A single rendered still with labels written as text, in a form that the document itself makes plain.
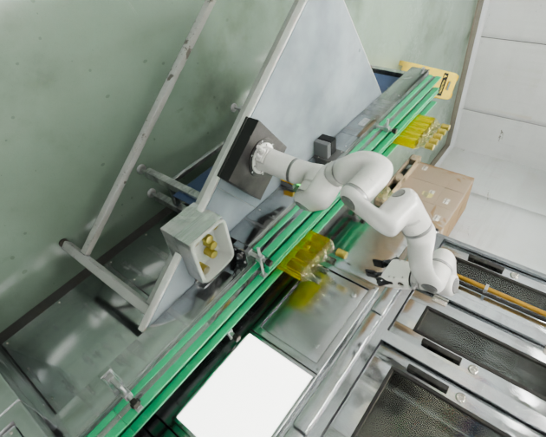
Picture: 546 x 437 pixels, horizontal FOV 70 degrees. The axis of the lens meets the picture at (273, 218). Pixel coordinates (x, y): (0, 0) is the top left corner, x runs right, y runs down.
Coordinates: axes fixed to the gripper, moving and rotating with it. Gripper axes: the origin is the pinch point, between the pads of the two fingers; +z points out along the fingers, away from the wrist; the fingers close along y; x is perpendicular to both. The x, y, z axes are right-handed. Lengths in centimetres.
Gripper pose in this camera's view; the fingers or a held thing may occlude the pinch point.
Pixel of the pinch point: (374, 268)
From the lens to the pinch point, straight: 146.4
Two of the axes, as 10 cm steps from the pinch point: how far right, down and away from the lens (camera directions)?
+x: -3.7, -8.0, -4.7
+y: 6.2, -5.9, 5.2
